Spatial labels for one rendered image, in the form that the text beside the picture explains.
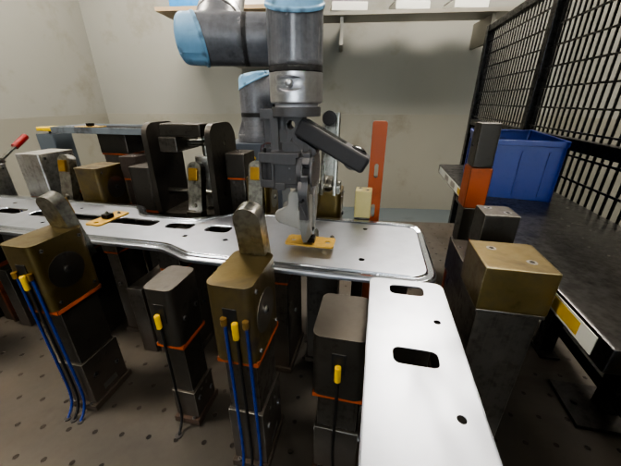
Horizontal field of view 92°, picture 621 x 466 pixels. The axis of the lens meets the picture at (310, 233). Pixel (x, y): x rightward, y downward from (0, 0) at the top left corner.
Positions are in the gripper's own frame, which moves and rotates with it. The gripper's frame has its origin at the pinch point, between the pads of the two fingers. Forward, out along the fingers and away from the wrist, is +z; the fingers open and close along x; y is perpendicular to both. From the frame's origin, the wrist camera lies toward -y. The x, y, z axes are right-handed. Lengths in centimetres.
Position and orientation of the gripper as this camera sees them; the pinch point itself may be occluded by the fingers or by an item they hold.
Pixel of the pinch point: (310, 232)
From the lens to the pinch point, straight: 51.4
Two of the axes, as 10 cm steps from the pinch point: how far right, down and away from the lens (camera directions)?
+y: -9.8, -0.9, 1.9
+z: 0.0, 9.1, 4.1
